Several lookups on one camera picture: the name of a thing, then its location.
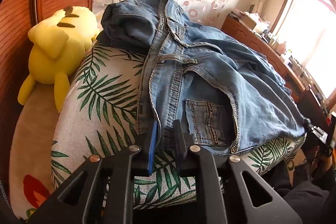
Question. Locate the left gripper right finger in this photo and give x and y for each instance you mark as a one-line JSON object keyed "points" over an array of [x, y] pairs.
{"points": [[187, 161]]}

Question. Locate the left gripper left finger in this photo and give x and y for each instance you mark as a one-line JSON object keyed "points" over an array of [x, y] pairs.
{"points": [[147, 143]]}

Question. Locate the blue denim jeans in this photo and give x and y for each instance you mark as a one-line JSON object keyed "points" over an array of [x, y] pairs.
{"points": [[225, 95]]}

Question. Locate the palm leaf print blanket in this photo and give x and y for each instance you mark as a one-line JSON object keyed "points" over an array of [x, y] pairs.
{"points": [[99, 117]]}

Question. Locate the floral bed sheet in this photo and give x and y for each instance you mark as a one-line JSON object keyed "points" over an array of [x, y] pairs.
{"points": [[30, 155]]}

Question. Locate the yellow plush toy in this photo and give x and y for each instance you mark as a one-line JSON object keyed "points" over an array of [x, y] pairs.
{"points": [[60, 43]]}

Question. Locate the wooden sideboard cabinet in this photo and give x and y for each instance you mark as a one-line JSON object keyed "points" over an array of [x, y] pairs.
{"points": [[302, 94]]}

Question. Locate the cardboard box on sideboard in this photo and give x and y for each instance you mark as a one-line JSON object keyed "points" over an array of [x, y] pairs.
{"points": [[251, 19]]}

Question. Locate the wooden slatted wardrobe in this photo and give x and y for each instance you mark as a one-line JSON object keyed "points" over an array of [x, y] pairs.
{"points": [[34, 16]]}

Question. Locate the window with wooden frame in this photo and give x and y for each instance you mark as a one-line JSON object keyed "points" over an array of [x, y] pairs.
{"points": [[308, 28]]}

